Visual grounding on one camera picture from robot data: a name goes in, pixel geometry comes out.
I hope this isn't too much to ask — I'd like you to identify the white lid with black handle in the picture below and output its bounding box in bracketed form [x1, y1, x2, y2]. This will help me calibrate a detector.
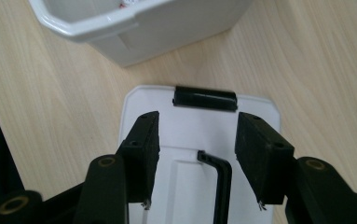
[117, 84, 281, 224]

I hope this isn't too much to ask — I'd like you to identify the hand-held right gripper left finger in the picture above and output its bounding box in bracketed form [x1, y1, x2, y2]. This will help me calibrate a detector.
[115, 110, 161, 209]

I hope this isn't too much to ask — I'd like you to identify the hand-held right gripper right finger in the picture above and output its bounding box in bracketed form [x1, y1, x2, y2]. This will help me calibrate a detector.
[234, 111, 296, 210]

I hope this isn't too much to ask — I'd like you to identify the white plastic storage box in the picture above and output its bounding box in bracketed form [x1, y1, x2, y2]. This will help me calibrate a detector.
[27, 0, 255, 68]

